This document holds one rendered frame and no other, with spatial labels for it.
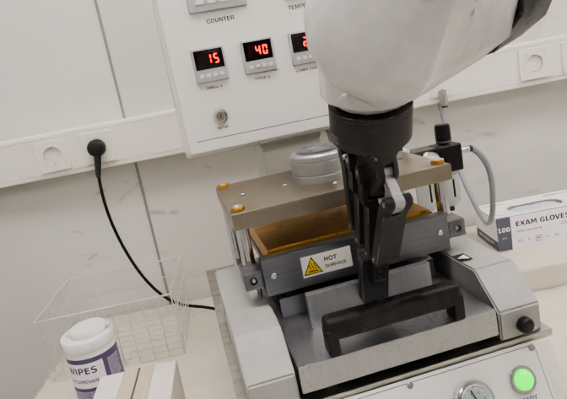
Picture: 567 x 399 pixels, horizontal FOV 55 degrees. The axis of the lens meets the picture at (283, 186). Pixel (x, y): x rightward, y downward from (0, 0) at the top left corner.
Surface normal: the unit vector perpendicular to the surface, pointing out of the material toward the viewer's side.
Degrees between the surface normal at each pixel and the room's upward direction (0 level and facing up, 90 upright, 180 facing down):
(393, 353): 90
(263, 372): 41
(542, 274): 90
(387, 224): 123
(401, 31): 104
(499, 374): 65
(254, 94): 90
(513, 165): 90
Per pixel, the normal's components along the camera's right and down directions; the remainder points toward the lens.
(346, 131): -0.69, 0.44
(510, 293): 0.00, -0.62
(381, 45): -0.43, 0.50
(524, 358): 0.12, -0.25
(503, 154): 0.07, 0.21
